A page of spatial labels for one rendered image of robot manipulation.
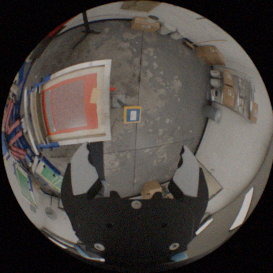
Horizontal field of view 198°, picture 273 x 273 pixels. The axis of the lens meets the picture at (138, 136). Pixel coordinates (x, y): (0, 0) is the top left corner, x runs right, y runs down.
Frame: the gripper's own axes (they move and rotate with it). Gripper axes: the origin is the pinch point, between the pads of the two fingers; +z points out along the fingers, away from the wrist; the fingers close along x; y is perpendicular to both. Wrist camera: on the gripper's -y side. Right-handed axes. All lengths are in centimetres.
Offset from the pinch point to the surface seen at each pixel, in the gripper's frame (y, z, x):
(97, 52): -85, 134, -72
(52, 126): 12, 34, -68
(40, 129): 10, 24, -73
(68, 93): -9, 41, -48
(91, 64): -27, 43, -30
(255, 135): -5, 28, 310
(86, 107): 3, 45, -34
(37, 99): -14, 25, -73
